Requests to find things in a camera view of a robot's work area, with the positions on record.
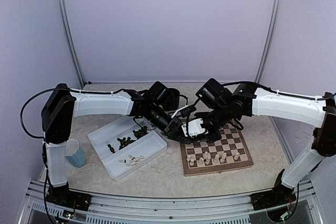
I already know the wooden chess board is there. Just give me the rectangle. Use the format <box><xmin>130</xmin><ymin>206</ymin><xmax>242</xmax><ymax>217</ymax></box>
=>
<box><xmin>181</xmin><ymin>124</ymin><xmax>254</xmax><ymax>176</ymax></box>

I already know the white chess piece tall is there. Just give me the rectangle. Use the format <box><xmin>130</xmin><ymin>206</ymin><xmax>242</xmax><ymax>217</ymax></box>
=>
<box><xmin>213</xmin><ymin>154</ymin><xmax>220</xmax><ymax>164</ymax></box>

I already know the white plastic tray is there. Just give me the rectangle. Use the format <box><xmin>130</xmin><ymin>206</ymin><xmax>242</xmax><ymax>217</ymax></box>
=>
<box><xmin>88</xmin><ymin>116</ymin><xmax>167</xmax><ymax>182</ymax></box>

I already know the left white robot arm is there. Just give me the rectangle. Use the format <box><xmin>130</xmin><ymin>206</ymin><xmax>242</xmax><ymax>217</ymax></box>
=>
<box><xmin>41</xmin><ymin>81</ymin><xmax>187</xmax><ymax>206</ymax></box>

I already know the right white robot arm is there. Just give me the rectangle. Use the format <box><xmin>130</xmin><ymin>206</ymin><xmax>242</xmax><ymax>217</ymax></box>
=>
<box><xmin>186</xmin><ymin>78</ymin><xmax>335</xmax><ymax>205</ymax></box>

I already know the dark chess pieces pile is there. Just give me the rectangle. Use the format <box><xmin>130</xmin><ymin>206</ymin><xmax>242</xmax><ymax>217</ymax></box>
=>
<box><xmin>117</xmin><ymin>126</ymin><xmax>148</xmax><ymax>150</ymax></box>

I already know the white chess pieces pile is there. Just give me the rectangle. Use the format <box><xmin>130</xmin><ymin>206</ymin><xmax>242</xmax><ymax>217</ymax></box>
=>
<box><xmin>118</xmin><ymin>155</ymin><xmax>144</xmax><ymax>167</ymax></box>

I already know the dark green cup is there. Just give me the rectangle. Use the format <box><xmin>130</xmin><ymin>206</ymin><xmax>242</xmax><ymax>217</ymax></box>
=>
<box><xmin>167</xmin><ymin>88</ymin><xmax>180</xmax><ymax>111</ymax></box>

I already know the light blue pitcher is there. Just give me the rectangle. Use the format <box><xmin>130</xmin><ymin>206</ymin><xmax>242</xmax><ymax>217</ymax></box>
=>
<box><xmin>65</xmin><ymin>139</ymin><xmax>86</xmax><ymax>168</ymax></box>

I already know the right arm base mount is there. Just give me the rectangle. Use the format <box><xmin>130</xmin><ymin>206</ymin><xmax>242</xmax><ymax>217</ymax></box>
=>
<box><xmin>250</xmin><ymin>190</ymin><xmax>297</xmax><ymax>211</ymax></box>

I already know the aluminium front rail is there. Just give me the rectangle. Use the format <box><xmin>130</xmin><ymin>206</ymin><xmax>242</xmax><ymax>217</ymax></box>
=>
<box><xmin>18</xmin><ymin>179</ymin><xmax>323</xmax><ymax>224</ymax></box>

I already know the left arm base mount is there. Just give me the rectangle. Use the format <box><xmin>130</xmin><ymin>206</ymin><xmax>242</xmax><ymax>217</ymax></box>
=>
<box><xmin>46</xmin><ymin>190</ymin><xmax>91</xmax><ymax>211</ymax></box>

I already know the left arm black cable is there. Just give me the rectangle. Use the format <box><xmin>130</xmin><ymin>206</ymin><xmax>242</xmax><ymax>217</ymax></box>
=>
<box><xmin>20</xmin><ymin>89</ymin><xmax>71</xmax><ymax>140</ymax></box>

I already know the left aluminium frame post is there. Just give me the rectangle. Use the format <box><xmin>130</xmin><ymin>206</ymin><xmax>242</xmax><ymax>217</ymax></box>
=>
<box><xmin>57</xmin><ymin>0</ymin><xmax>86</xmax><ymax>88</ymax></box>

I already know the aluminium frame post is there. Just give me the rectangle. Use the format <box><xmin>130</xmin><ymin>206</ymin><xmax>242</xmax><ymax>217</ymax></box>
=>
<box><xmin>255</xmin><ymin>0</ymin><xmax>281</xmax><ymax>83</ymax></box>
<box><xmin>57</xmin><ymin>0</ymin><xmax>86</xmax><ymax>88</ymax></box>

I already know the right aluminium frame post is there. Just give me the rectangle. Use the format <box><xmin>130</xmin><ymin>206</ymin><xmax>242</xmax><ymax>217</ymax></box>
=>
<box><xmin>255</xmin><ymin>0</ymin><xmax>281</xmax><ymax>83</ymax></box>

